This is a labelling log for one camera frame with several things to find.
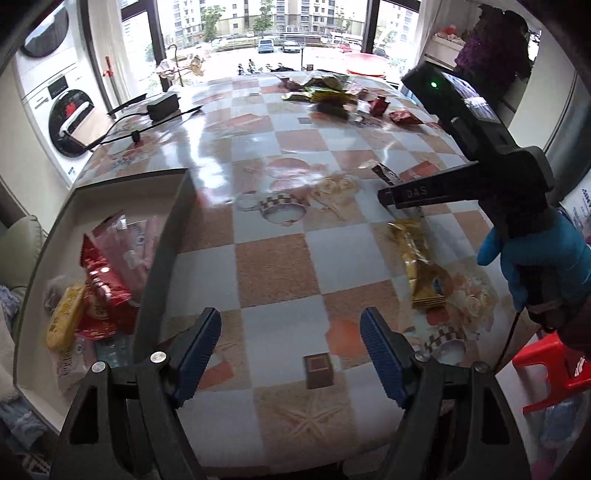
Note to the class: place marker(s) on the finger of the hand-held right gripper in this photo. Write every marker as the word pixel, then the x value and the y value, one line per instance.
pixel 415 194

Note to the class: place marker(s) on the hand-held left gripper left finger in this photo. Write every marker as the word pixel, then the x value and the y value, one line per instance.
pixel 201 355

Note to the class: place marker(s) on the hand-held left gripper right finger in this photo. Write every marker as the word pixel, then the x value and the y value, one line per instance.
pixel 383 360

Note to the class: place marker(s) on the dark brown snack packet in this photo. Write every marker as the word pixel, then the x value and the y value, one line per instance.
pixel 385 171

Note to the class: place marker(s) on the small brown square packet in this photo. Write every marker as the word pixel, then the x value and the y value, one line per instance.
pixel 318 369

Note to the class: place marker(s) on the gold snack packet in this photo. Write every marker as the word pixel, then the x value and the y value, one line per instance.
pixel 422 272

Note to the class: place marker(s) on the heap of red yellow packets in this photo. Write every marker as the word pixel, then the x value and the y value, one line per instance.
pixel 99 286

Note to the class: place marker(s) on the grey cardboard box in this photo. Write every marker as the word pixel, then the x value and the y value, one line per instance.
pixel 134 196

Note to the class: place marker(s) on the person's right hand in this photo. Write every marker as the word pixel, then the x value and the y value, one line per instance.
pixel 568 258

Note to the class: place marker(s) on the checkered tablecloth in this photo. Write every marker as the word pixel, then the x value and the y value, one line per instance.
pixel 277 258

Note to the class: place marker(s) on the pile of green brown packets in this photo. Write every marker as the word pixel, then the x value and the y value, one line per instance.
pixel 328 94

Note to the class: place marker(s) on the red round basin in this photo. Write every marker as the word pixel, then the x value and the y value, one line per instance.
pixel 369 62

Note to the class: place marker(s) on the dark purple cloth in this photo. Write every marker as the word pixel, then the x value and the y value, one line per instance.
pixel 494 41

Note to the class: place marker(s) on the red plastic stool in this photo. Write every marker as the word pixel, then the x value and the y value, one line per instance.
pixel 563 364

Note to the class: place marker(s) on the parked white car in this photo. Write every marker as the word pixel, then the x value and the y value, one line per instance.
pixel 290 46

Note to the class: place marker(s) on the blue knitted blanket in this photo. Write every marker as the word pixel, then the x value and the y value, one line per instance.
pixel 14 415

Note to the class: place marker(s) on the parked blue van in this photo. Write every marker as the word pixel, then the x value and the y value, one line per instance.
pixel 266 46

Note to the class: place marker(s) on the beige sofa cushion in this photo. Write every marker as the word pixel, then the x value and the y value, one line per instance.
pixel 23 240

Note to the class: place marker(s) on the black power adapter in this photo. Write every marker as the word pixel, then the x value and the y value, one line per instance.
pixel 162 105

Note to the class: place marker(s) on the cluttered clothes rack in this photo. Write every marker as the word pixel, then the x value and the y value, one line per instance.
pixel 182 69

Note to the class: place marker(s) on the white washing machine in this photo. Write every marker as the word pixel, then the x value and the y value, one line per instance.
pixel 41 92

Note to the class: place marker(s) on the white dryer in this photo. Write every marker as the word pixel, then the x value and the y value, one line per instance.
pixel 60 50

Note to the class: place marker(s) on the wooden chair with black frame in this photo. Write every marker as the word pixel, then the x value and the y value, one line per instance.
pixel 92 124

